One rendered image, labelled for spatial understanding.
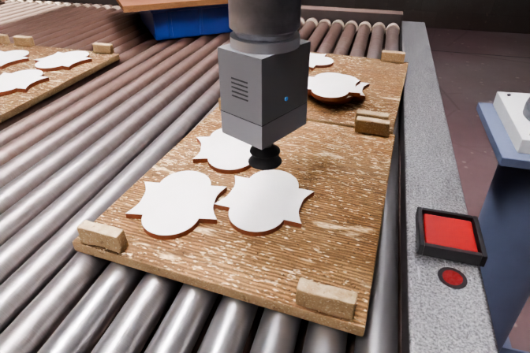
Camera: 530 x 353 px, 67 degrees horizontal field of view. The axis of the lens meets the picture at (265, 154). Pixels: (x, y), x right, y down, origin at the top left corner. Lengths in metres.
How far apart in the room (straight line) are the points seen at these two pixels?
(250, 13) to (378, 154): 0.36
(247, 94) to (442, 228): 0.31
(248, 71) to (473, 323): 0.35
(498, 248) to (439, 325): 0.66
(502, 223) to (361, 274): 0.66
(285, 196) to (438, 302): 0.22
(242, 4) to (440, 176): 0.43
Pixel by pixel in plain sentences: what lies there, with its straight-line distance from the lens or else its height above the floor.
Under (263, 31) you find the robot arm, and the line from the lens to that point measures 0.41.
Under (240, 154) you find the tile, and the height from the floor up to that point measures 0.94.
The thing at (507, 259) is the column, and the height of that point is 0.57.
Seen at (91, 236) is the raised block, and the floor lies 0.95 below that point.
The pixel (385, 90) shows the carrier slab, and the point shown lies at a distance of 0.93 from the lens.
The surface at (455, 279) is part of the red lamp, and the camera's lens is 0.53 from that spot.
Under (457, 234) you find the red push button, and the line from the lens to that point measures 0.57.
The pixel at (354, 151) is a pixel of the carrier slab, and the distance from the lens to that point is 0.68.
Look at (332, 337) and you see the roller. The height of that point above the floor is 0.92.
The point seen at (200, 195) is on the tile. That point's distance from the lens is 0.55.
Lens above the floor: 1.28
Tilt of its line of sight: 32 degrees down
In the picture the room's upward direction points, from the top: straight up
